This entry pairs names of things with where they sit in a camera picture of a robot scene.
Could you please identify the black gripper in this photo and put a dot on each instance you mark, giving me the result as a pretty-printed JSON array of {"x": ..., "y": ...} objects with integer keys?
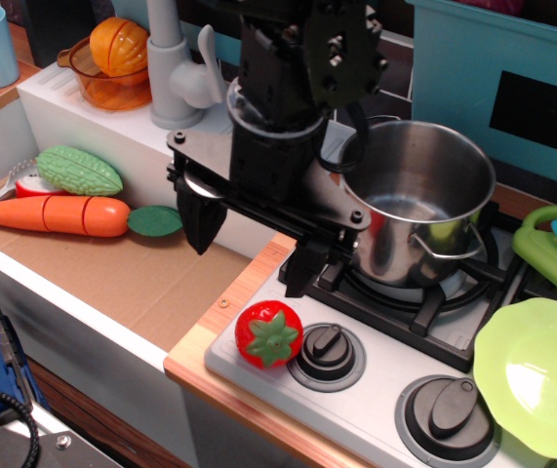
[{"x": 279, "y": 179}]

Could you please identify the orange transparent bowl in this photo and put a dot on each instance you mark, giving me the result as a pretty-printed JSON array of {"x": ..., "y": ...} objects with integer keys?
[{"x": 120, "y": 93}]

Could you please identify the black stove burner grate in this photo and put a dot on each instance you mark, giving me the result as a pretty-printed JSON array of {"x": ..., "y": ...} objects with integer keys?
[{"x": 440, "y": 327}]

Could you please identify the orange toy carrot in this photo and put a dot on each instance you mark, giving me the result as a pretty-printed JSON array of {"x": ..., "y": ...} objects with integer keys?
[{"x": 87, "y": 216}]

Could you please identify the small black stove knob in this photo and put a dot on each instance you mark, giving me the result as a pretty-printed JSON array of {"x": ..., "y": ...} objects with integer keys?
[{"x": 331, "y": 359}]

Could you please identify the red white toy radish slice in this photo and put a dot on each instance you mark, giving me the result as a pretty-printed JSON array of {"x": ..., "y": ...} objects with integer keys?
[{"x": 35, "y": 185}]

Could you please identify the large black stove knob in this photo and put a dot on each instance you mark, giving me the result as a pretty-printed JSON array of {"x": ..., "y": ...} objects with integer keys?
[{"x": 444, "y": 422}]

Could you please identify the teal toy oven box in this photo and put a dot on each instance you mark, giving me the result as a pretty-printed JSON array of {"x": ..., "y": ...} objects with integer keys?
[{"x": 492, "y": 77}]

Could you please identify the green toy bitter gourd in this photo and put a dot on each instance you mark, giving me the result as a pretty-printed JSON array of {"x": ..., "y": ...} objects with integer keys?
[{"x": 78, "y": 172}]

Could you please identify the orange toy citrus fruit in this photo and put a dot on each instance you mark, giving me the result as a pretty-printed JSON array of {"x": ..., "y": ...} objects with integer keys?
[{"x": 119, "y": 47}]

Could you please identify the red toy strawberry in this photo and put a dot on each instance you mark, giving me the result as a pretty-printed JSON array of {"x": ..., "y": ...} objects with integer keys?
[{"x": 268, "y": 334}]

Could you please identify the stainless steel pot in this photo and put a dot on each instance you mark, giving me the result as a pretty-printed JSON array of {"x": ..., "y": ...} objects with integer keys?
[{"x": 424, "y": 186}]

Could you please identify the grey toy faucet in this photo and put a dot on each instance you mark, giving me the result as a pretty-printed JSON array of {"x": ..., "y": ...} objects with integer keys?
[{"x": 181, "y": 89}]

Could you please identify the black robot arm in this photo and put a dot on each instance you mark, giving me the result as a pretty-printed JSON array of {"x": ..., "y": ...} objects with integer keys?
[{"x": 297, "y": 118}]

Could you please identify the light green plastic plate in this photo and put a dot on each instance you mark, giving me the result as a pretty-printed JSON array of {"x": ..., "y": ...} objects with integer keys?
[{"x": 515, "y": 368}]

